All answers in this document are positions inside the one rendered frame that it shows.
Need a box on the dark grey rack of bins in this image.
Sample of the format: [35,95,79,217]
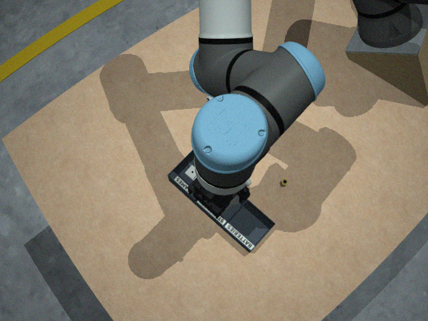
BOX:
[167,150,273,253]

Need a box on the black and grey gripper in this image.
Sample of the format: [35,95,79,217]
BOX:
[188,178,250,219]

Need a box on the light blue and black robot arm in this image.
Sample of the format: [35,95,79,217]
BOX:
[189,0,428,195]

